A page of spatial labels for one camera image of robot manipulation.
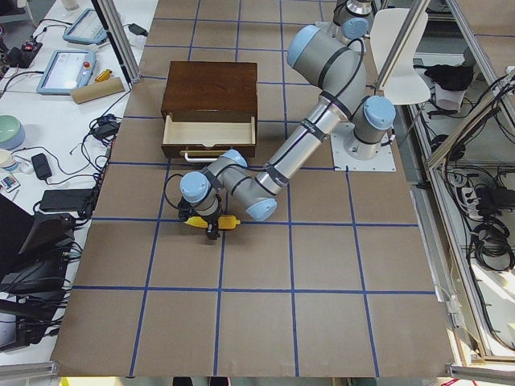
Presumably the far teach pendant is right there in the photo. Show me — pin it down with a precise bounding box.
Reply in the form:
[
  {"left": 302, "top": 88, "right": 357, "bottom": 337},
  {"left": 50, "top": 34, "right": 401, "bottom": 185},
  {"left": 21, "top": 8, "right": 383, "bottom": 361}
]
[{"left": 63, "top": 8, "right": 108, "bottom": 45}]

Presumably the black monitor stand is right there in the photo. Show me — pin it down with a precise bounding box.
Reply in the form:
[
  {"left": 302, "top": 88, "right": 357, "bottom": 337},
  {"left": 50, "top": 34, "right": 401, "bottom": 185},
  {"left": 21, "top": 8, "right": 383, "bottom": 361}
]
[{"left": 1, "top": 196, "right": 81, "bottom": 351}]

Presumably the yellow toy corn cob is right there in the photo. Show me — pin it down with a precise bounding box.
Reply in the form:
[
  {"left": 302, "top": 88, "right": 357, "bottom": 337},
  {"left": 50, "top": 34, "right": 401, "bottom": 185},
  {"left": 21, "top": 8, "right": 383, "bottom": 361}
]
[{"left": 185, "top": 215, "right": 241, "bottom": 231}]

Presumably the yellow utility knife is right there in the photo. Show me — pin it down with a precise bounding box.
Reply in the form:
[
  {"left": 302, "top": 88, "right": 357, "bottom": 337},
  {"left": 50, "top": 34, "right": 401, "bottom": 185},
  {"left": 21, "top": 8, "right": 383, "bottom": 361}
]
[{"left": 95, "top": 69, "right": 112, "bottom": 83}]

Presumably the near teach pendant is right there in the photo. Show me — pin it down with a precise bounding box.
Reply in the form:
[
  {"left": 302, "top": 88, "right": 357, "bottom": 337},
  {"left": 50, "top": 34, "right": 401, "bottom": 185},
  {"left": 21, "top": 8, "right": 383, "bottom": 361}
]
[{"left": 36, "top": 50, "right": 97, "bottom": 95}]

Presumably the cardboard tube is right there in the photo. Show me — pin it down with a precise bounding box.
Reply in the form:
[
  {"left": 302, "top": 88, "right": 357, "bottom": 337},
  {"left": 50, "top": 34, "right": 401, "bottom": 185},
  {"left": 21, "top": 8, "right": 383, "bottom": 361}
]
[{"left": 70, "top": 77, "right": 125, "bottom": 105}]

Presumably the black power brick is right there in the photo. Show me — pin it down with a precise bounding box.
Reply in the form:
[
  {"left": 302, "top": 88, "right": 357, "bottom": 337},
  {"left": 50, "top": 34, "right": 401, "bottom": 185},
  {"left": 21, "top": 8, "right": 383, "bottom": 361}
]
[{"left": 39, "top": 189, "right": 92, "bottom": 212}]

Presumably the teach pendant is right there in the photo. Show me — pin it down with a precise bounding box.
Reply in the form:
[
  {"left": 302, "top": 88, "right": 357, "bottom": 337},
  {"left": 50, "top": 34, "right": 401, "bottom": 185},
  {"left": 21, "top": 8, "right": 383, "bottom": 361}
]
[
  {"left": 36, "top": 50, "right": 97, "bottom": 95},
  {"left": 63, "top": 8, "right": 108, "bottom": 45}
]

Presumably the light wood drawer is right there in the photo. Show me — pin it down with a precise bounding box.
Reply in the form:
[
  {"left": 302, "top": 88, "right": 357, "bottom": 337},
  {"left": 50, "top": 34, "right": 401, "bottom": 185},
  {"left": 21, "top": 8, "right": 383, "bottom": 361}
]
[{"left": 162, "top": 111, "right": 257, "bottom": 158}]

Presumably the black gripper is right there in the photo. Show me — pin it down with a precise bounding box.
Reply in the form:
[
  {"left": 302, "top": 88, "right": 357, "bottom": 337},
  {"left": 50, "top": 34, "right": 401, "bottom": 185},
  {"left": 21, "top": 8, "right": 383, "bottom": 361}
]
[{"left": 178, "top": 195, "right": 222, "bottom": 243}]

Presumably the black cloth bundle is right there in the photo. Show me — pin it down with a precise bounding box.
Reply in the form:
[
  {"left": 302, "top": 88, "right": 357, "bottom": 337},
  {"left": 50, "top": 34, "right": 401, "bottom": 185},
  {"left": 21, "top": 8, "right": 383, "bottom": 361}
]
[{"left": 424, "top": 64, "right": 473, "bottom": 91}]

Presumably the black smartphone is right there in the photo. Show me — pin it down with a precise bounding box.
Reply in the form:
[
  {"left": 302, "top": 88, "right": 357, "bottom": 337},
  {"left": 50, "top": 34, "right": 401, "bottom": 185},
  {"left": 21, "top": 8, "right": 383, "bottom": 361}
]
[{"left": 31, "top": 153, "right": 52, "bottom": 181}]

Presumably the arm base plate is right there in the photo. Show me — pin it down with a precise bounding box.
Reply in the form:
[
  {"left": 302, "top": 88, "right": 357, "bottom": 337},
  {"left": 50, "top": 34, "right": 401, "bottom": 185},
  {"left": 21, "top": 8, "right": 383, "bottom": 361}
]
[{"left": 330, "top": 122, "right": 396, "bottom": 172}]

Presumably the white chair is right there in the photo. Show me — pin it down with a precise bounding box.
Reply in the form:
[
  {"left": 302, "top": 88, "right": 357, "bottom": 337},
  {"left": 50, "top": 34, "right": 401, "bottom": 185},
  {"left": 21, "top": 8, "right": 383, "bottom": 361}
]
[{"left": 370, "top": 8, "right": 431, "bottom": 105}]

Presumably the green bowl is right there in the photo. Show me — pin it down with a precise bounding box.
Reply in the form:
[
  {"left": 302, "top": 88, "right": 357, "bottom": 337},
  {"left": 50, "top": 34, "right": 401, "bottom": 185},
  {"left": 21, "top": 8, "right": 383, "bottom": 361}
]
[{"left": 0, "top": 115, "right": 25, "bottom": 150}]

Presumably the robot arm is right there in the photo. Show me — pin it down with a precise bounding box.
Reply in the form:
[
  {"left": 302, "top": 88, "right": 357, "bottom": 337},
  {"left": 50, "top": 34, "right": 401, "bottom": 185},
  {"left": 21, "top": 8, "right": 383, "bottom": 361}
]
[{"left": 174, "top": 25, "right": 396, "bottom": 240}]

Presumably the dark wooden drawer cabinet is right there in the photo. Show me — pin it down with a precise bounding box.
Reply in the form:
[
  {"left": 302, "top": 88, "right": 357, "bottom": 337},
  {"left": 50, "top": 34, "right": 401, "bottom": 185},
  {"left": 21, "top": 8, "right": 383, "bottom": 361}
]
[{"left": 161, "top": 61, "right": 258, "bottom": 117}]

